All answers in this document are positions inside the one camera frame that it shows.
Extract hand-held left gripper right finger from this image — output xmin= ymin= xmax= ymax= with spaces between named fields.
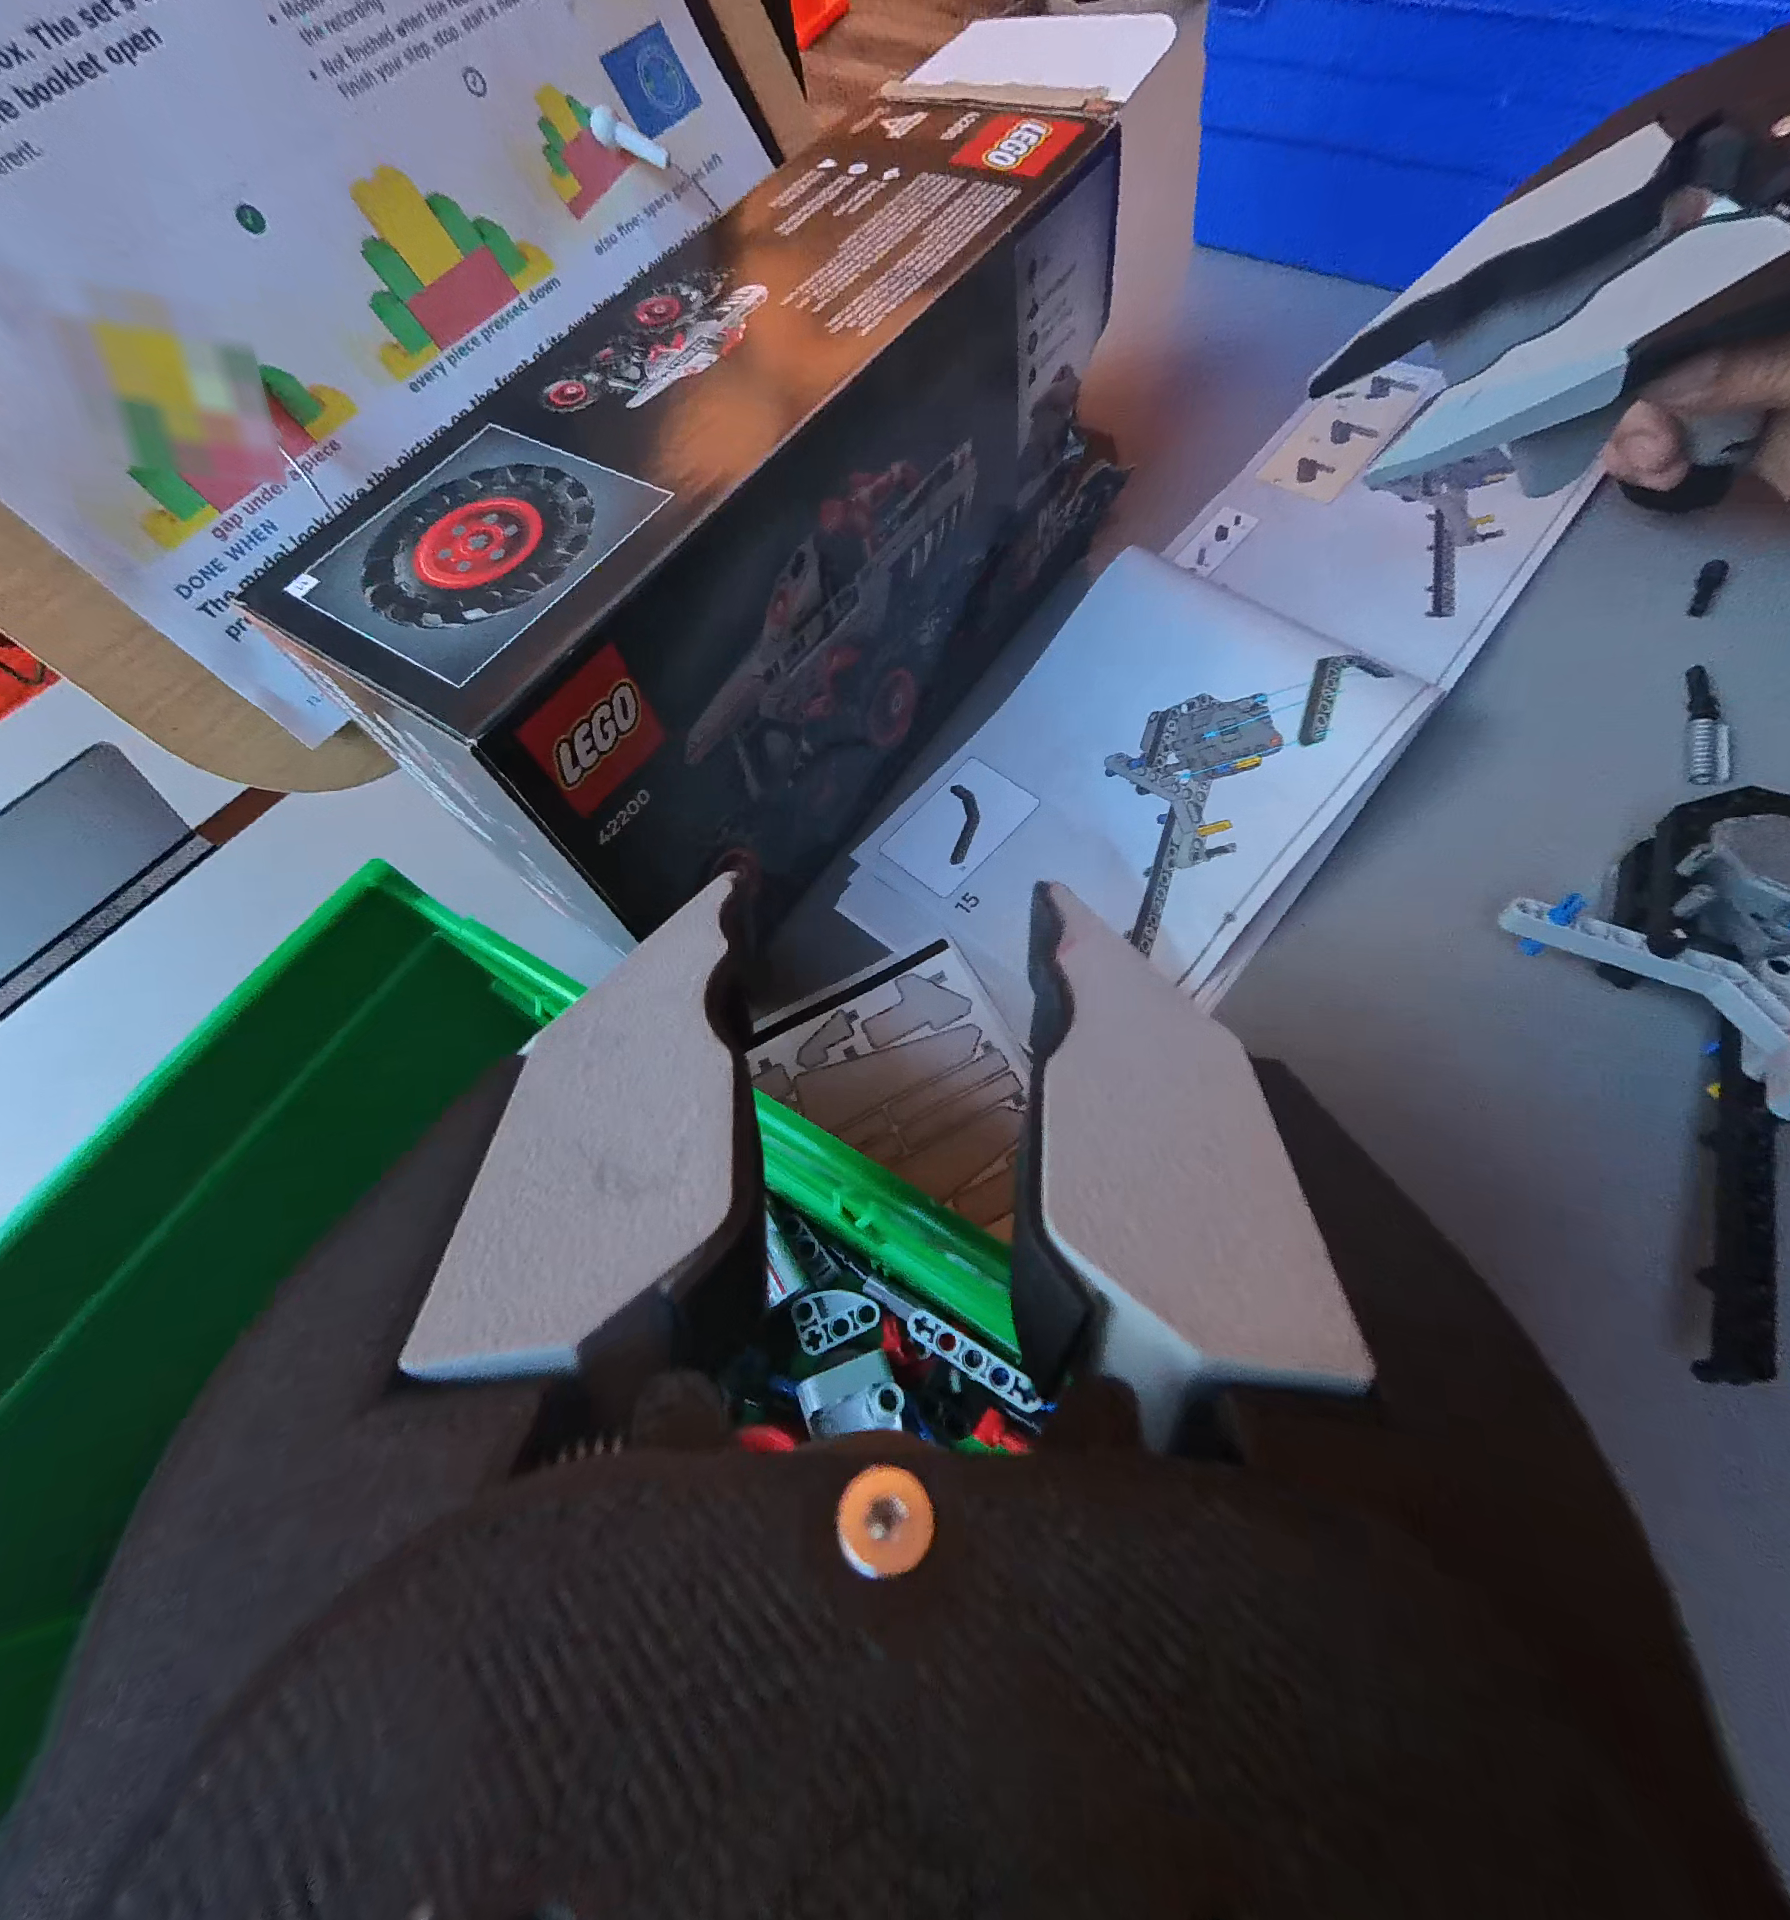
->
xmin=1014 ymin=885 xmax=1378 ymax=1442

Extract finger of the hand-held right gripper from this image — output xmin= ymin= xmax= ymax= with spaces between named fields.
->
xmin=1360 ymin=203 xmax=1790 ymax=505
xmin=1306 ymin=122 xmax=1683 ymax=400

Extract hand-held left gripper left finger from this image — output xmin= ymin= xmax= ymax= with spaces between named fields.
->
xmin=399 ymin=877 xmax=766 ymax=1382

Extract pile of lego pieces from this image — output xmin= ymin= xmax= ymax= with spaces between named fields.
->
xmin=729 ymin=1192 xmax=1053 ymax=1458

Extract green plastic storage bin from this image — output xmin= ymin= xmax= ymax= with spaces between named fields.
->
xmin=0 ymin=858 xmax=1053 ymax=1920

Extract lego instruction booklet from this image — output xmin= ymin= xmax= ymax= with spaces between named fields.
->
xmin=834 ymin=361 xmax=1610 ymax=1008

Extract partly built lego model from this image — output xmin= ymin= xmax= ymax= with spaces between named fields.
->
xmin=1497 ymin=787 xmax=1790 ymax=1382

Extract black lego set box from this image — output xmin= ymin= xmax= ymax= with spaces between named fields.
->
xmin=234 ymin=105 xmax=1137 ymax=949

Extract blue plastic bin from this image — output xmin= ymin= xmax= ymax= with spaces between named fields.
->
xmin=1194 ymin=0 xmax=1790 ymax=294

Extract grey sticker sheet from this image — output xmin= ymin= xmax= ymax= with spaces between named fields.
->
xmin=743 ymin=936 xmax=1039 ymax=1248

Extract white cardboard sheet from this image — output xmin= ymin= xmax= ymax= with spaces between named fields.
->
xmin=879 ymin=12 xmax=1181 ymax=114

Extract silver laptop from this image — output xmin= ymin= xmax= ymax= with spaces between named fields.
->
xmin=0 ymin=743 xmax=222 ymax=1075

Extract white printed instruction poster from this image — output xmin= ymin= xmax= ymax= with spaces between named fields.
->
xmin=0 ymin=0 xmax=783 ymax=753

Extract white wired earphones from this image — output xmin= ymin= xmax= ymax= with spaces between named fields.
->
xmin=571 ymin=97 xmax=731 ymax=228

